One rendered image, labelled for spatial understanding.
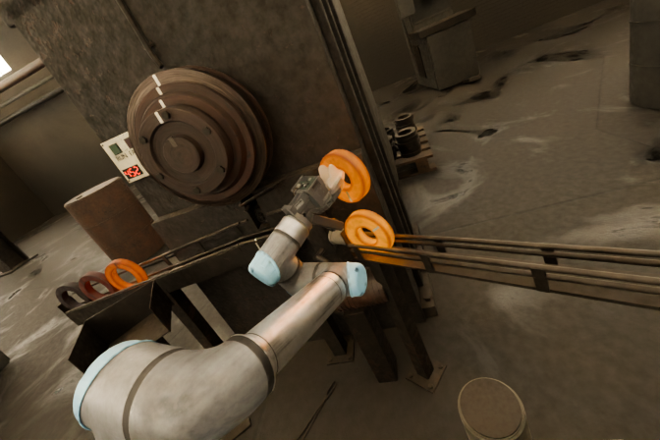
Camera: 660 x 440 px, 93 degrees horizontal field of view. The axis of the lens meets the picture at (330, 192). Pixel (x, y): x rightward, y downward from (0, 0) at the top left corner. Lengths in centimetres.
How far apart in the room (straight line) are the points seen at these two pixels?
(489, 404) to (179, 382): 58
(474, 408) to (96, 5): 150
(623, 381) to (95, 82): 202
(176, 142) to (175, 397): 74
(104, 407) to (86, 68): 116
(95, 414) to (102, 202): 343
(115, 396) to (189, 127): 71
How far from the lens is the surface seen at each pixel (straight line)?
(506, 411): 80
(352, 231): 96
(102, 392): 54
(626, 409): 142
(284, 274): 74
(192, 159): 104
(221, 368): 46
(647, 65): 305
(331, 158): 84
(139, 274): 167
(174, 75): 109
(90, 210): 394
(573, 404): 140
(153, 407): 47
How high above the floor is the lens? 123
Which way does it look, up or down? 24 degrees down
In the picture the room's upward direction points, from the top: 25 degrees counter-clockwise
